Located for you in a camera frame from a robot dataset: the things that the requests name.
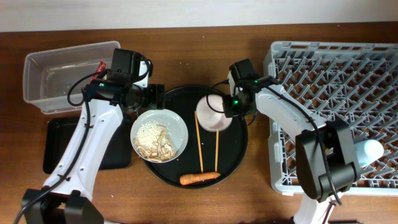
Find grey plate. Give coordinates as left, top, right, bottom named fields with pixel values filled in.
left=130, top=109, right=188, bottom=163

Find food scraps on plate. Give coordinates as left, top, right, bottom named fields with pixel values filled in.
left=132, top=120, right=176, bottom=163

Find clear plastic bin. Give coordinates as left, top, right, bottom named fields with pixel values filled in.
left=23, top=40, right=121, bottom=114

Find black rectangular tray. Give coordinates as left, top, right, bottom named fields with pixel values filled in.
left=43, top=115, right=132, bottom=174

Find wooden chopstick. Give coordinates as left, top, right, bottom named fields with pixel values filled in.
left=215, top=129, right=220, bottom=172
left=194, top=111, right=204, bottom=173

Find blue plastic cup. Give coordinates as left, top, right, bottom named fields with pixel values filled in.
left=354, top=139, right=384, bottom=167

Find round black tray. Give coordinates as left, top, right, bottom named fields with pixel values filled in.
left=146, top=85, right=248, bottom=189

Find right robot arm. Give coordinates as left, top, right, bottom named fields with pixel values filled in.
left=223, top=75, right=360, bottom=223

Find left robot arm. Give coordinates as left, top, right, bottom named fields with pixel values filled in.
left=14, top=79, right=165, bottom=223

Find orange carrot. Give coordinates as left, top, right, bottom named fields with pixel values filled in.
left=180, top=172, right=221, bottom=185

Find pink bowl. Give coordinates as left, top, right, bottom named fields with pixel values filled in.
left=196, top=95, right=233, bottom=132

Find red snack wrapper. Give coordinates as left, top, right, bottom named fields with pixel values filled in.
left=90, top=61, right=106, bottom=83

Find grey dishwasher rack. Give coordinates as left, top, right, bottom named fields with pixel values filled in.
left=263, top=41, right=397, bottom=196

